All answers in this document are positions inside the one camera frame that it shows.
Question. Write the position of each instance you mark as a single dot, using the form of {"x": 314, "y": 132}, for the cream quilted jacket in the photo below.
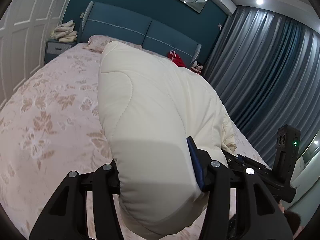
{"x": 148, "y": 107}

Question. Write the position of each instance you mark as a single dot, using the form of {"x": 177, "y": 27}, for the grey blue curtain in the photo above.
{"x": 265, "y": 69}

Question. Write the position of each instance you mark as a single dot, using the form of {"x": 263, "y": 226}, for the white wardrobe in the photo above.
{"x": 26, "y": 26}

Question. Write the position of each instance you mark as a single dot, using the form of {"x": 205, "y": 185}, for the person's right hand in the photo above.
{"x": 293, "y": 219}

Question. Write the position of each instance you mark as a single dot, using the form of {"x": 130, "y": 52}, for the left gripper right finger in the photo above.
{"x": 243, "y": 195}

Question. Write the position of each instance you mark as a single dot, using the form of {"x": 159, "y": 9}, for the small plush dolls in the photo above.
{"x": 197, "y": 67}

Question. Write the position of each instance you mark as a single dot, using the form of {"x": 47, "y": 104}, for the red garment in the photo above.
{"x": 176, "y": 59}

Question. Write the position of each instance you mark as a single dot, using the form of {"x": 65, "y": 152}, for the pink floral bedspread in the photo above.
{"x": 49, "y": 127}

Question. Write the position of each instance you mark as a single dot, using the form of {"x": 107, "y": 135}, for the teal upholstered headboard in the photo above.
{"x": 130, "y": 26}

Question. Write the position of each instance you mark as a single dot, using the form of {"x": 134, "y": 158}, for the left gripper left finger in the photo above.
{"x": 65, "y": 214}

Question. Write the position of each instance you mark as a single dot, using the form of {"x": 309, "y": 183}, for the grey bedside table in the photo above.
{"x": 54, "y": 48}

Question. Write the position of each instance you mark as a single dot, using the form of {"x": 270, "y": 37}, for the pile of cream clothes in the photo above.
{"x": 65, "y": 33}

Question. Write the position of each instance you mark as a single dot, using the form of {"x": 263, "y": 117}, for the left pink floral pillow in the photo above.
{"x": 97, "y": 43}

